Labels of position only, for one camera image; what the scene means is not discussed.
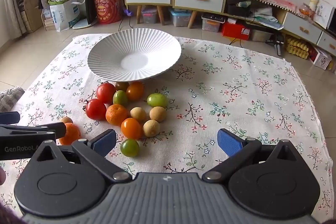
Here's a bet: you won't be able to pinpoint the clear bin with blue lid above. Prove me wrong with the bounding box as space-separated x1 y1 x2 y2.
169 8 192 28

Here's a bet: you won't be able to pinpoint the clear storage bin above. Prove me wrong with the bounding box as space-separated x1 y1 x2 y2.
141 6 158 25

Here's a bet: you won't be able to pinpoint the yellow egg cartons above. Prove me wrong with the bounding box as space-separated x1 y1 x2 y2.
286 36 310 60

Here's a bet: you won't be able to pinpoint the white paper bag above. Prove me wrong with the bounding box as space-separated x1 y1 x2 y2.
48 0 80 31

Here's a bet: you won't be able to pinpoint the glass jar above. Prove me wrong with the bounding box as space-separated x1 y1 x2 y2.
299 3 313 17

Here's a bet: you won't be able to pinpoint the dark green cherry tomato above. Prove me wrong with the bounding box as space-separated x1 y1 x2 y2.
120 138 140 157

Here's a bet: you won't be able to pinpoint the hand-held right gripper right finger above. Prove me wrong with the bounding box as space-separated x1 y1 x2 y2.
202 128 305 183

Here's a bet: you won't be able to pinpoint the low wooden sideboard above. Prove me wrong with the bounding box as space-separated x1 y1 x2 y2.
224 0 336 56

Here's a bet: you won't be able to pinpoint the pale green jujube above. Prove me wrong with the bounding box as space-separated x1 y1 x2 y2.
146 93 168 108

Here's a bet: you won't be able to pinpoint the orange cherry tomato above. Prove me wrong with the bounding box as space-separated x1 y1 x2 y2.
121 118 142 140
126 81 144 101

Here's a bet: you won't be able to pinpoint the grey quilted cloth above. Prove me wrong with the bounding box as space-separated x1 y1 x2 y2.
0 86 25 112

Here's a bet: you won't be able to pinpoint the floral tablecloth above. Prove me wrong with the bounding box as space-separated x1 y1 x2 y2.
0 34 334 224

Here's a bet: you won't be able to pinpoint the low wooden drawer cabinet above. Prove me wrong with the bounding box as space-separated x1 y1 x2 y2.
173 0 227 29

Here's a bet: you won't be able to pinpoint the white ribbed plate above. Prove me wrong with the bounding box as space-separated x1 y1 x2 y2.
87 28 182 82

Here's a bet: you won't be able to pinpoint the red cherry tomato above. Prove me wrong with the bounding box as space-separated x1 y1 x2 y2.
96 82 116 104
83 98 107 121

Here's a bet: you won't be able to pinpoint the brownish cherry tomato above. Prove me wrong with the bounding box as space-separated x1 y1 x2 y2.
115 81 130 92

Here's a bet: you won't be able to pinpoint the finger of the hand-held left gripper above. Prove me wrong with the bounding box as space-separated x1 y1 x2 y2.
0 122 67 145
0 112 21 125

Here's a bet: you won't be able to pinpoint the white printed box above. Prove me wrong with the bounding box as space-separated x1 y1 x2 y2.
310 47 332 71

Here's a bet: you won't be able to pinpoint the clear bin with black lid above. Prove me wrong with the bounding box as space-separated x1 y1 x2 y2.
201 13 226 33

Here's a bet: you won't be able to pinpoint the black panel on white base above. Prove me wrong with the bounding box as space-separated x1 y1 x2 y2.
72 0 97 30

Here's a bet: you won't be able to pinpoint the red printed bucket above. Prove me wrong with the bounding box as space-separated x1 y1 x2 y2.
92 0 124 24

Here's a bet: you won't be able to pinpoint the black tool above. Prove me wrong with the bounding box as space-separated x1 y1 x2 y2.
265 34 285 56

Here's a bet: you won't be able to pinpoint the black box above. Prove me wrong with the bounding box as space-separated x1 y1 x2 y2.
226 0 252 17

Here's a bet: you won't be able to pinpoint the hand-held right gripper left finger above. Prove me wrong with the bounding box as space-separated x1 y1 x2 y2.
31 129 133 183

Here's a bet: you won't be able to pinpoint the white and blue papers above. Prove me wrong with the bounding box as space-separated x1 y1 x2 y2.
248 6 284 30

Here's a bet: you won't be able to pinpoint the mandarin orange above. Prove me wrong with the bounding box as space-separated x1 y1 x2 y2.
58 123 82 146
105 104 128 126

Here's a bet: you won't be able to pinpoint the red box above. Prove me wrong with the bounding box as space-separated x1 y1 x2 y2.
222 22 251 41

